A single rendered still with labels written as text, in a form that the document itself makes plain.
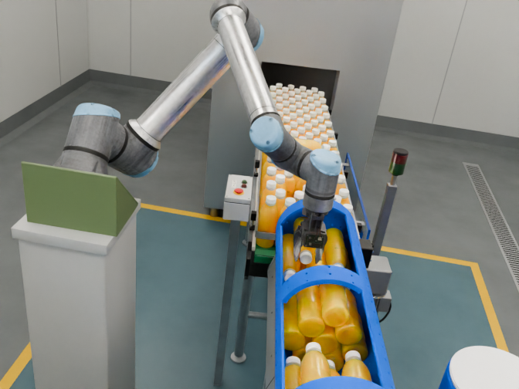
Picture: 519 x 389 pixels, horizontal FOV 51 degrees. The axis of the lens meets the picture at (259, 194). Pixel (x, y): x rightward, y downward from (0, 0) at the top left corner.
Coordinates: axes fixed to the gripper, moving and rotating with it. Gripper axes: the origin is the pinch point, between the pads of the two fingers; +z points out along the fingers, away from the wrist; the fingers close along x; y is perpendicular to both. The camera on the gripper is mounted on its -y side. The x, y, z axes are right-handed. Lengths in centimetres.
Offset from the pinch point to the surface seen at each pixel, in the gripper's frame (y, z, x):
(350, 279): 22.7, -9.9, 9.4
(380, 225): -64, 22, 40
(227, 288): -47, 52, -24
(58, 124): -342, 109, -205
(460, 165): -357, 109, 191
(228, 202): -38.4, 4.5, -27.7
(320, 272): 21.4, -10.3, 1.3
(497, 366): 30, 9, 54
